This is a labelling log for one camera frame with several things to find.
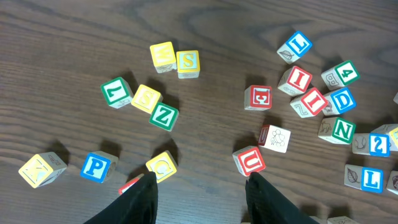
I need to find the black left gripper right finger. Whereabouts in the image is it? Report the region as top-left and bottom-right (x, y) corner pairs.
(245, 172), (318, 224)

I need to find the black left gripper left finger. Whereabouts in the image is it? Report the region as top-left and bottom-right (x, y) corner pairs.
(85, 172), (158, 224)

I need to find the red A block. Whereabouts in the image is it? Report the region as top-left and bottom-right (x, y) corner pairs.
(118, 174), (144, 195)

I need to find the yellow C block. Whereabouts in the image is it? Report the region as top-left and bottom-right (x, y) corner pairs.
(146, 151), (178, 183)

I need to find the red U block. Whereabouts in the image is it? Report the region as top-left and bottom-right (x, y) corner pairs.
(233, 146), (266, 177)

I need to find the blue P block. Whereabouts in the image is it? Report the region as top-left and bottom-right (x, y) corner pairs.
(80, 151), (119, 184)

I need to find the blue H block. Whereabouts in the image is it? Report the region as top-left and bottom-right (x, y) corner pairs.
(258, 124), (291, 153)

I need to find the green Z block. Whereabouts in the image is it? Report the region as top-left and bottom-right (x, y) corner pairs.
(149, 102), (179, 132)

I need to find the yellow K block left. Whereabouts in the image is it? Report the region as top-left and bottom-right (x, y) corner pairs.
(18, 152), (67, 189)

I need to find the green N block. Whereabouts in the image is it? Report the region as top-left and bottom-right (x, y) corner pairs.
(318, 117), (356, 144)

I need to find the yellow S block lower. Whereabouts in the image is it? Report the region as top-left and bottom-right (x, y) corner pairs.
(131, 84), (163, 114)

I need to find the yellow s block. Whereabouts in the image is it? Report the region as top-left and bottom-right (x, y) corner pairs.
(131, 84), (163, 114)
(176, 50), (200, 79)

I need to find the blue L block lower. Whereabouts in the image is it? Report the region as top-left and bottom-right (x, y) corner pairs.
(343, 164), (384, 194)

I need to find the blue l block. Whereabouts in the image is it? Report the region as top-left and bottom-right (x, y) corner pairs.
(277, 31), (313, 64)
(343, 164), (384, 194)

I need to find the red E block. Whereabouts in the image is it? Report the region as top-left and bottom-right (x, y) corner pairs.
(244, 85), (272, 111)

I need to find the red I block lower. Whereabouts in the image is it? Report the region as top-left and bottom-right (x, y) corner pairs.
(290, 87), (328, 118)

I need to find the red i block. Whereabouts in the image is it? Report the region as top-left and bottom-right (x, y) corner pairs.
(277, 66), (312, 96)
(290, 87), (328, 118)

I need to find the green 7 block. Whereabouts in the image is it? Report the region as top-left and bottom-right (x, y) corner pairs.
(101, 77), (134, 109)

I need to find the blue 2 block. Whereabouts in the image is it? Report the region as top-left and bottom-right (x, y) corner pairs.
(352, 133), (391, 157)

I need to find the red I block upper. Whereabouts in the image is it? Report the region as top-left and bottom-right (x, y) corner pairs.
(277, 66), (312, 96)

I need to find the blue D block centre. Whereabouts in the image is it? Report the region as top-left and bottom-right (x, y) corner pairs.
(322, 87), (357, 116)

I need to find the yellow W block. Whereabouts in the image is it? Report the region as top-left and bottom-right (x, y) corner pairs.
(150, 42), (177, 73)

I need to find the yellow S block top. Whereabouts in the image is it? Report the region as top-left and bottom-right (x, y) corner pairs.
(176, 50), (200, 79)

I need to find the green 4 block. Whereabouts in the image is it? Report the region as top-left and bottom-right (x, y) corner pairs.
(321, 60), (361, 91)

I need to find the blue L block top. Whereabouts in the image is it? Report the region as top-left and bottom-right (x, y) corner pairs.
(277, 31), (313, 64)

